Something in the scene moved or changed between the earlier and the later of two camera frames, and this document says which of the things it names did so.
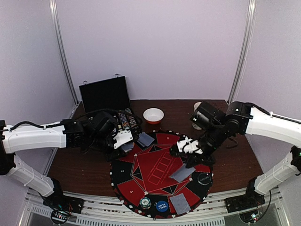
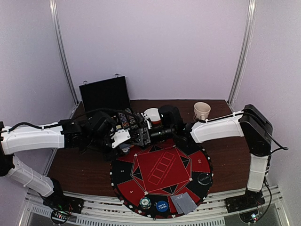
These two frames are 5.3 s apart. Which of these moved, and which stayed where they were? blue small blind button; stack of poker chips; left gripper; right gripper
Moved: right gripper
Stayed: blue small blind button; left gripper; stack of poker chips
